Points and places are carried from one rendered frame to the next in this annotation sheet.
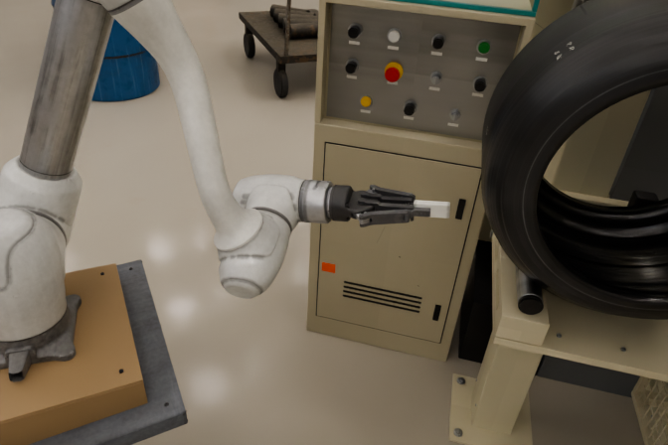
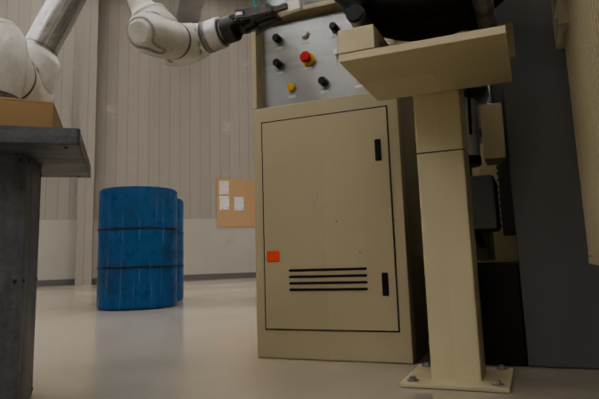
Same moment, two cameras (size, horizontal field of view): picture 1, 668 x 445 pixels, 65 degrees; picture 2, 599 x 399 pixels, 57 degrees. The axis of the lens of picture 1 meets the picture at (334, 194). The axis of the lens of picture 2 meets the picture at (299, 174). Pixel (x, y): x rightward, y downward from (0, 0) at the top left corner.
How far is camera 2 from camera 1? 1.43 m
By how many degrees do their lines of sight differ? 43
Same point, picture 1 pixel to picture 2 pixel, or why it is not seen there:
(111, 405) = (23, 118)
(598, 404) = not seen: outside the picture
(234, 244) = (139, 7)
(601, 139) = not seen: outside the picture
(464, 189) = (376, 129)
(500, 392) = (446, 304)
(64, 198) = (44, 57)
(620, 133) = not seen: outside the picture
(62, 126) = (56, 11)
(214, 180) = not seen: outside the picture
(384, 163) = (307, 126)
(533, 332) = (364, 35)
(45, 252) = (18, 37)
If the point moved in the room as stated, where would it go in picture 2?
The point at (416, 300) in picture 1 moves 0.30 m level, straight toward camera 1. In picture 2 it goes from (361, 273) to (329, 277)
